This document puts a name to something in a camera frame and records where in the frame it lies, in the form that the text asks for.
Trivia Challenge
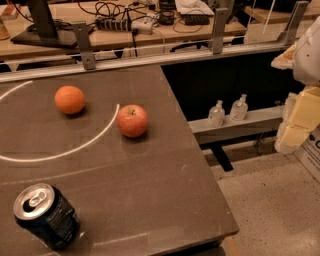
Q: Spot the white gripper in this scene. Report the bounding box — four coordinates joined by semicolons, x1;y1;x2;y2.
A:
271;16;320;154

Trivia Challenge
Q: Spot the red apple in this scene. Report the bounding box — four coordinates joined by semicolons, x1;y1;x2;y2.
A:
116;105;149;138

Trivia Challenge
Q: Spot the grey metal shelf beam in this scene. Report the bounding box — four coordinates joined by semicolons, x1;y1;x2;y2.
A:
189;106;284;134

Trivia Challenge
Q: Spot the right clear sanitizer bottle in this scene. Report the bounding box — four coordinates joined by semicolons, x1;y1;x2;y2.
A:
230;94;248;121

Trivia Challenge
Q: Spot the clear sanitizer bottle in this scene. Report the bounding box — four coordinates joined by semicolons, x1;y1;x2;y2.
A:
208;100;225;128
230;94;248;121

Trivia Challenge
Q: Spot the cardboard box on floor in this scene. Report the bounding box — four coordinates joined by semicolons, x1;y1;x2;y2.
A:
294;127;320;183

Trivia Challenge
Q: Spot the left clear sanitizer bottle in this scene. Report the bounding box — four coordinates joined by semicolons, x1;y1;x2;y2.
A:
208;100;225;128

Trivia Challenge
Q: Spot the white cloth on desk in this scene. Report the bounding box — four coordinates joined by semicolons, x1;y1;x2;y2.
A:
175;0;214;16

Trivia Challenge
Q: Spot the grey power strip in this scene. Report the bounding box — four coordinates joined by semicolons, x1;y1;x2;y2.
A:
95;17;153;35

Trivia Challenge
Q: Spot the orange fruit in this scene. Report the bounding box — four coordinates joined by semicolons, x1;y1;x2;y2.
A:
54;86;85;114

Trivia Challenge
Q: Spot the black monitor stand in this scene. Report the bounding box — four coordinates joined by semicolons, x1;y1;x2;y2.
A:
10;0;96;49

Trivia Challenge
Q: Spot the dark soda can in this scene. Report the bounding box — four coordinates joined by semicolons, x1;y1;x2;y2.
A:
13;183;79;250

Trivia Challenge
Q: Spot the right metal bracket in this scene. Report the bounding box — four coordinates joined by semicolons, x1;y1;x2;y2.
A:
277;1;309;45

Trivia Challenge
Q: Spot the metal bracket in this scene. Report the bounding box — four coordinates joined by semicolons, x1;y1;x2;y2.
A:
72;21;96;70
211;7;229;54
277;1;309;45

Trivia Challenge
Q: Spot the middle metal bracket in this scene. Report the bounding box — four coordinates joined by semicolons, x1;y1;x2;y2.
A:
211;7;229;54

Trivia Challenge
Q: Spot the black coiled cable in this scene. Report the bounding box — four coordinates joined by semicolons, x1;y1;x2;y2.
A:
157;9;176;26

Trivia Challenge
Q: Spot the left metal bracket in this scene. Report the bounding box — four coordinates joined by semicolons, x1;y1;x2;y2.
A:
72;21;96;70

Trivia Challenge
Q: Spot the metal table rail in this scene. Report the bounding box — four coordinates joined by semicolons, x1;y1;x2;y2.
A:
0;42;289;83

